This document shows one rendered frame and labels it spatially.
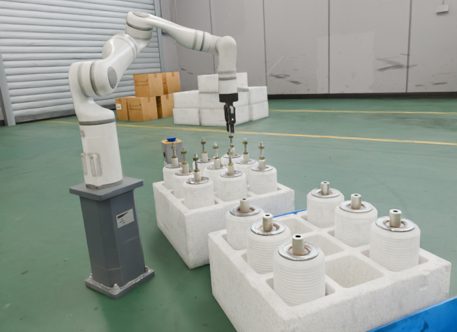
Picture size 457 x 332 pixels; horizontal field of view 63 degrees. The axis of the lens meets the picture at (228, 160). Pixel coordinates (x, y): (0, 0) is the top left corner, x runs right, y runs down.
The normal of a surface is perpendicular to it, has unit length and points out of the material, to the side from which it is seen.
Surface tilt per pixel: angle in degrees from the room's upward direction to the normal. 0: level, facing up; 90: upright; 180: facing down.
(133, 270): 90
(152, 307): 0
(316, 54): 90
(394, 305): 90
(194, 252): 90
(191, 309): 0
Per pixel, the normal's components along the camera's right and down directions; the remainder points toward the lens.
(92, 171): -0.59, 0.23
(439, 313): 0.38, 0.16
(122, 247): 0.81, 0.09
